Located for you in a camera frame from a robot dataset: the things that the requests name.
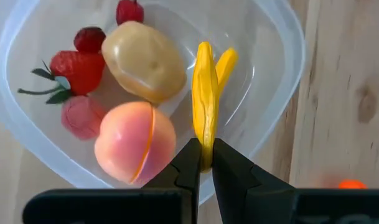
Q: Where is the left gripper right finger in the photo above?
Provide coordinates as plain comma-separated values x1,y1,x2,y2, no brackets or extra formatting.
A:
212,138,379,224

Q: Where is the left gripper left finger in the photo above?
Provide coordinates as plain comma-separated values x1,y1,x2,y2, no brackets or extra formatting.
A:
22,138,202,224

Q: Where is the pink orange toy peach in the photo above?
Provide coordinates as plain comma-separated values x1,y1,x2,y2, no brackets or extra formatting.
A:
94,101,177,185

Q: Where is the orange toy carrot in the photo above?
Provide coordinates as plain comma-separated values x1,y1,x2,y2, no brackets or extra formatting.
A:
338,179,369,190

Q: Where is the pink toy fruit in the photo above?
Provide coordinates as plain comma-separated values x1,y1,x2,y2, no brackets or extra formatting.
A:
60,95,108,141

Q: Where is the yellow toy banana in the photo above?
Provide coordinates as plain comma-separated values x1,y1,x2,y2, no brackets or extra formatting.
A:
191,41,220,174

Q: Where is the clear plastic tupperware container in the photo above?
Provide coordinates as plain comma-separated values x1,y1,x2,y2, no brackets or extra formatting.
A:
0,0,307,206

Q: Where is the red toy strawberry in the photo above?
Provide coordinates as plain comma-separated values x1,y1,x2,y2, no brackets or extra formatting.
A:
17,50,106,105

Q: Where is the beige toy potato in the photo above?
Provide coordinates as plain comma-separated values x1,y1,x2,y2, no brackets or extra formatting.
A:
101,21,187,105

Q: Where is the red toy cherry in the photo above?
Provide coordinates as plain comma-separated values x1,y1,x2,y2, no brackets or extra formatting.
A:
115,0,145,26
73,26,106,54

